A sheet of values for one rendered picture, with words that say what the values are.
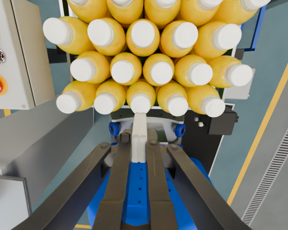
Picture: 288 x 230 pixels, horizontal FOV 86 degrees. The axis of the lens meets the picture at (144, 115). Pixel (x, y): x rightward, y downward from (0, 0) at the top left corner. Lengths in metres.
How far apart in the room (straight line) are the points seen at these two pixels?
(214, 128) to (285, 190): 2.22
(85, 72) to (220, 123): 0.36
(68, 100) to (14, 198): 0.46
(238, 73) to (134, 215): 0.32
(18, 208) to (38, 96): 0.44
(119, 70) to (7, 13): 0.20
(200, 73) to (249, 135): 1.64
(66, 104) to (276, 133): 1.96
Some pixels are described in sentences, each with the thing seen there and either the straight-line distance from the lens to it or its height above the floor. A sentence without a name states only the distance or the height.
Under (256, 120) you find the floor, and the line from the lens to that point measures 1.87.
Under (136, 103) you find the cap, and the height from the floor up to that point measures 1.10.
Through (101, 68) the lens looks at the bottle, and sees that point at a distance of 0.33.
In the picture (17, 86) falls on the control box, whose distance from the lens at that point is 0.38.
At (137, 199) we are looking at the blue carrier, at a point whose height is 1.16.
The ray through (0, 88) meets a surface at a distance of 0.38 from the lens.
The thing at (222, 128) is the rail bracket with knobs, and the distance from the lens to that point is 0.48.
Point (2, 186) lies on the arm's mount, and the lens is 0.69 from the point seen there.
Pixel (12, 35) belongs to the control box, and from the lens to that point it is 0.37.
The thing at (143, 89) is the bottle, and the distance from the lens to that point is 0.33.
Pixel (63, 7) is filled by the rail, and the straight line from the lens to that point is 0.46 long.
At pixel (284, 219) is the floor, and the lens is 3.04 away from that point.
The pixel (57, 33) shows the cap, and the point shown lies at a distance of 0.32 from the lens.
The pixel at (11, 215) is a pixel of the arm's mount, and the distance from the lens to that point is 0.77.
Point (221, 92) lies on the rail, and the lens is 0.48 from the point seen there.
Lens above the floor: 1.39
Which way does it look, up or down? 69 degrees down
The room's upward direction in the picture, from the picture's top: 180 degrees clockwise
